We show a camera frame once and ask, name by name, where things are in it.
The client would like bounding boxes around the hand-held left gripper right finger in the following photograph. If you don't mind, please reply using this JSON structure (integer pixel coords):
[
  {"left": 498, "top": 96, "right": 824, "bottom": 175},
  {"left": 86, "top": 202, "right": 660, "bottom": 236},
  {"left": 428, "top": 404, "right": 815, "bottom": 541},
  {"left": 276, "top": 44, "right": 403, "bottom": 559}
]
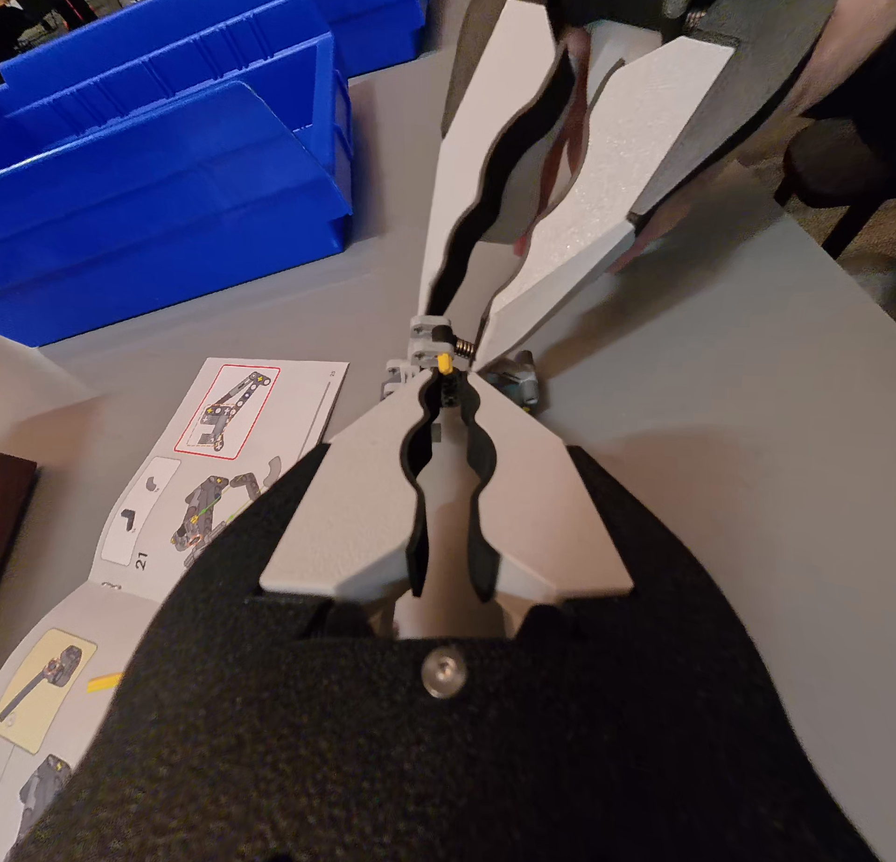
[{"left": 462, "top": 373, "right": 636, "bottom": 638}]

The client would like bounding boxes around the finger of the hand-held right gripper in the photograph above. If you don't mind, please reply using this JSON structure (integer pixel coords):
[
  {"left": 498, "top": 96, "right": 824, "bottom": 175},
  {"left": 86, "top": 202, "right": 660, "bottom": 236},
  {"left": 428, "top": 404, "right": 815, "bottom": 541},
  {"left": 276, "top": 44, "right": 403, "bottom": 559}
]
[
  {"left": 478, "top": 22, "right": 737, "bottom": 369},
  {"left": 417, "top": 0, "right": 578, "bottom": 318}
]

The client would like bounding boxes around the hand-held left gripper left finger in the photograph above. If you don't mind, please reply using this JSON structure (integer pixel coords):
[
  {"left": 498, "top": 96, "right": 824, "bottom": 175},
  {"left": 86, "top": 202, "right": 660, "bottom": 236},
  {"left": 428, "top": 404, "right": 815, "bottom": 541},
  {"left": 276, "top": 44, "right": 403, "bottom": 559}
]
[{"left": 258, "top": 374, "right": 430, "bottom": 640}]

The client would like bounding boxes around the grey toy brick assembly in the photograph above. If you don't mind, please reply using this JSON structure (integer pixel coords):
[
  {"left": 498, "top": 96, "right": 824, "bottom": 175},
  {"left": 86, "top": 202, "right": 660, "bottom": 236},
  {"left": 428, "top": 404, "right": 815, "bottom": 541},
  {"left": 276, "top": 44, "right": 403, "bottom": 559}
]
[{"left": 381, "top": 314, "right": 541, "bottom": 415}]

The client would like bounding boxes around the toy buggy set box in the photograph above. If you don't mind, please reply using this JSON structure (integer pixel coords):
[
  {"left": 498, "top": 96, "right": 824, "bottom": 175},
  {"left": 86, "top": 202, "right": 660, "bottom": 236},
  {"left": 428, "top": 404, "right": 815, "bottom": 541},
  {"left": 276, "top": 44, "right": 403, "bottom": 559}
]
[{"left": 0, "top": 452, "right": 39, "bottom": 577}]

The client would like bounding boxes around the person's right hand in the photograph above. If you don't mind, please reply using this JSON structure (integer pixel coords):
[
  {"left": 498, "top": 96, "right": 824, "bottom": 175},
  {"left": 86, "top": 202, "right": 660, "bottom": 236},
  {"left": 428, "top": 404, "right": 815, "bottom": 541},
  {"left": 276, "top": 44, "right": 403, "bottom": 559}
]
[{"left": 608, "top": 0, "right": 896, "bottom": 275}]

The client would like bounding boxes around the building instruction booklet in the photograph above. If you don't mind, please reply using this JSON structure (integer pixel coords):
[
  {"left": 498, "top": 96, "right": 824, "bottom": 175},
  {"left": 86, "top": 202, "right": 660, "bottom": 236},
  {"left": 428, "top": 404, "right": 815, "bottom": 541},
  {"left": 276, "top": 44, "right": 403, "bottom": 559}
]
[{"left": 0, "top": 358, "right": 350, "bottom": 852}]

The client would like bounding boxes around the blue plastic storage bin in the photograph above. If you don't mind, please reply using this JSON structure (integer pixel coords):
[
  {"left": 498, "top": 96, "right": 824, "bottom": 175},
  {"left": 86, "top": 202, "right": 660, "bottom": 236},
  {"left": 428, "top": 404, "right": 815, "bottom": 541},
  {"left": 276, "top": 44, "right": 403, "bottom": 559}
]
[
  {"left": 0, "top": 0, "right": 353, "bottom": 348},
  {"left": 164, "top": 0, "right": 435, "bottom": 79}
]

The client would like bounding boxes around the dark wooden stool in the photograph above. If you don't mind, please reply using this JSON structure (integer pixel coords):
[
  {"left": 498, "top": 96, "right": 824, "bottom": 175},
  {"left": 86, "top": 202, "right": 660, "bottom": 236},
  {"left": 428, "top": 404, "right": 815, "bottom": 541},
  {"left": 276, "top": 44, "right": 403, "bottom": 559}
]
[{"left": 773, "top": 116, "right": 896, "bottom": 261}]

